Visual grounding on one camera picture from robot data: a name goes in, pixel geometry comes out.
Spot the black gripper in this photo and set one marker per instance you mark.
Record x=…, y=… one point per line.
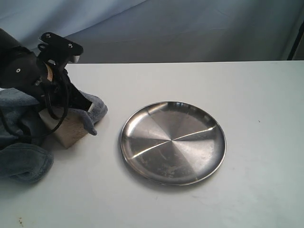
x=54, y=88

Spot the light wooden cube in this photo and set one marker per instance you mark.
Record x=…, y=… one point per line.
x=69, y=132

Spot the grey fleece towel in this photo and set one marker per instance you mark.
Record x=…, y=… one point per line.
x=25, y=160

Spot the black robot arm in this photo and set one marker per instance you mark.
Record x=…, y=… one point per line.
x=18, y=66

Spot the blue-grey backdrop cloth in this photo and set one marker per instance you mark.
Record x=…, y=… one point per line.
x=154, y=31

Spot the round stainless steel plate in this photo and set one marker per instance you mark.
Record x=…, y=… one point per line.
x=172, y=143

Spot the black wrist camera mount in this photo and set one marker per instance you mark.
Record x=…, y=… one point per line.
x=58, y=49

